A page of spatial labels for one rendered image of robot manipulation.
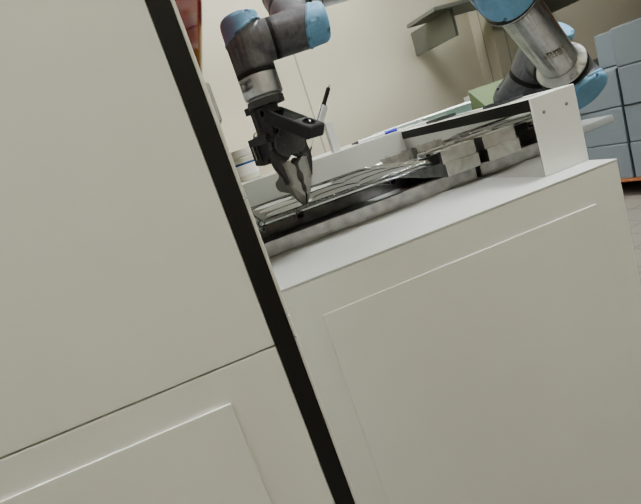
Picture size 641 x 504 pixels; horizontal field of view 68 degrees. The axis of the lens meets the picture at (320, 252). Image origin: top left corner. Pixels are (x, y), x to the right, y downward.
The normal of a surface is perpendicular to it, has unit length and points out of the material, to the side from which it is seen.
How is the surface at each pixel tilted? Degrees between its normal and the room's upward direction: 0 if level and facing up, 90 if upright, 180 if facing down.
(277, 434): 90
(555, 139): 90
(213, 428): 90
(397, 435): 90
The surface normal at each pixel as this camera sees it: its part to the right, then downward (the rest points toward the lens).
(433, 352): 0.23, 0.14
